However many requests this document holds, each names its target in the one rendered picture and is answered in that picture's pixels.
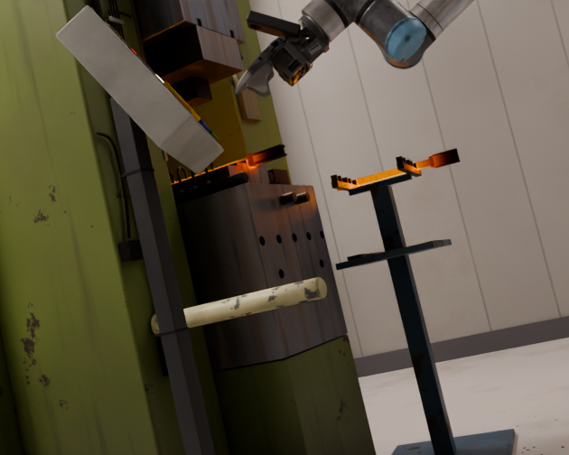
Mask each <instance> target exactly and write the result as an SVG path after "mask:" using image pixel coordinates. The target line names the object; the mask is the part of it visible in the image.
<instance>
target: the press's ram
mask: <svg viewBox="0 0 569 455"><path fill-rule="evenodd" d="M134 5H135V12H136V17H137V21H138V25H139V29H140V33H141V37H142V42H143V46H144V49H146V48H148V47H150V46H152V45H154V44H156V43H158V42H161V41H163V40H165V39H167V38H169V37H171V36H174V35H175V34H177V33H180V32H182V31H184V30H186V29H188V28H191V27H192V26H194V25H198V26H200V27H203V28H206V29H209V30H211V31H213V32H216V33H221V34H223V35H226V36H228V37H231V38H234V39H236V40H237V42H238V45H240V44H242V43H244V42H245V37H244V33H243V30H242V25H241V22H240V18H239V13H238V7H237V3H236V0H134Z"/></svg>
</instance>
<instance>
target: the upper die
mask: <svg viewBox="0 0 569 455"><path fill-rule="evenodd" d="M145 57H146V62H147V64H148V65H149V67H150V68H151V69H152V70H153V71H154V73H155V74H156V75H157V76H158V77H159V78H160V79H161V80H162V81H163V82H165V81H166V82H167V83H168V84H169V85H170V86H173V85H176V84H178V83H180V82H183V81H185V80H186V79H190V78H192V77H194V78H198V79H205V80H208V81H209V83H210V84H213V83H215V82H217V81H220V80H222V79H225V78H227V77H230V76H232V75H234V74H237V73H239V72H241V71H243V70H244V69H243V65H242V60H241V57H240V53H239V48H238V42H237V40H236V39H234V38H231V37H228V36H226V35H223V34H221V33H218V32H213V31H211V30H209V29H206V28H203V27H200V26H198V25H194V26H192V27H191V28H188V29H186V30H184V31H182V32H179V33H177V34H175V35H174V36H171V37H169V38H167V39H165V40H163V41H161V42H158V43H156V44H154V45H152V46H150V47H148V48H146V49H145Z"/></svg>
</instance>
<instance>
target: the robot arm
mask: <svg viewBox="0 0 569 455"><path fill-rule="evenodd" d="M473 1H474V0H420V1H419V2H418V3H417V4H416V5H415V6H414V7H413V8H412V9H409V10H408V11H407V10H406V9H405V8H404V7H403V6H402V5H401V4H400V3H399V2H398V1H397V0H312V1H311V2H310V3H309V4H308V5H307V6H306V7H305V8H304V9H303V10H302V15H303V16H302V17H301V18H300V19H299V20H298V23H299V24H298V23H292V22H289V21H286V20H283V19H280V18H276V17H273V16H270V15H267V14H261V13H258V12H255V11H252V10H250V11H248V13H247V18H246V20H247V27H248V28H249V29H253V30H255V31H259V32H262V33H268V34H271V35H274V36H277V37H278V38H276V39H275V40H274V41H272V42H271V43H270V44H269V45H268V46H267V47H266V49H265V50H263V51H262V52H261V53H260V54H259V55H258V56H257V57H256V59H255V60H254V61H253V62H252V63H251V65H250V66H249V67H248V68H247V70H246V71H245V73H244V74H243V75H242V77H241V78H240V80H239V81H238V84H237V86H236V89H235V93H236V94H237V95H238V94H240V93H241V92H243V91H245V90H246V89H247V88H248V89H250V90H252V91H254V92H255V93H257V94H258V95H259V96H261V97H263V98H266V97H268V96H269V95H270V92H271V91H270V87H269V85H268V82H269V81H270V80H271V79H272V78H273V76H274V71H273V68H274V69H275V70H276V71H277V72H278V73H279V74H278V76H279V77H280V78H281V79H282V80H283V81H284V82H287V83H288V84H289V85H290V86H291V87H292V86H293V85H295V84H296V83H297V82H298V81H299V80H300V79H301V78H302V77H303V76H304V75H305V74H306V73H307V72H308V71H309V70H310V68H312V65H311V64H312V63H313V62H314V61H315V60H316V59H317V58H318V57H319V56H320V55H321V54H322V53H323V52H324V53H326V52H327V51H328V50H329V49H330V48H329V45H330V44H329V42H332V41H333V40H334V39H335V38H336V37H337V36H338V35H339V34H340V33H341V32H342V31H344V30H345V29H346V28H347V27H348V26H349V25H350V24H352V23H353V22H354V23H355V24H356V25H357V26H358V27H359V28H360V29H361V30H362V31H363V32H364V33H365V34H366V35H367V36H369V37H370V38H371V39H372V40H373V41H374V42H375V43H376V44H377V46H378V47H379V49H380V51H381V52H382V55H383V57H384V59H385V61H386V62H387V63H388V64H389V65H391V66H392V67H394V68H396V69H399V70H408V69H411V68H413V67H414V66H415V65H416V64H418V63H419V61H420V60H421V59H422V58H423V56H424V51H425V50H426V49H428V48H429V47H430V46H431V45H432V44H433V43H434V41H435V40H436V39H437V38H438V36H439V35H440V34H441V33H442V32H443V31H444V30H445V29H446V28H447V27H448V26H449V25H450V24H451V23H452V22H453V21H454V20H455V19H456V18H457V17H458V16H459V15H460V14H461V13H462V12H463V11H464V10H465V9H466V8H467V7H468V6H469V5H470V4H471V3H472V2H473ZM301 27H302V30H301ZM306 38H309V39H306Z"/></svg>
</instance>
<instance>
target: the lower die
mask: <svg viewBox="0 0 569 455"><path fill-rule="evenodd" d="M240 172H245V173H247V176H248V182H247V183H258V184H268V183H270V180H269V177H268V173H267V169H266V165H265V164H261V166H259V167H251V166H248V161H247V160H244V161H241V162H234V163H232V164H230V165H227V166H224V167H221V168H218V169H216V170H213V171H210V172H209V176H210V180H211V182H214V181H218V180H221V179H224V178H227V177H229V176H231V175H234V174H237V173H240ZM195 180H196V184H197V185H198V187H200V186H202V185H205V184H207V177H206V173H203V174H201V175H198V176H195ZM182 186H183V189H184V191H187V190H191V189H193V181H192V178H189V179H187V180H184V181H182ZM172 189H173V195H175V194H178V193H180V190H181V189H180V185H179V182H177V183H174V184H172Z"/></svg>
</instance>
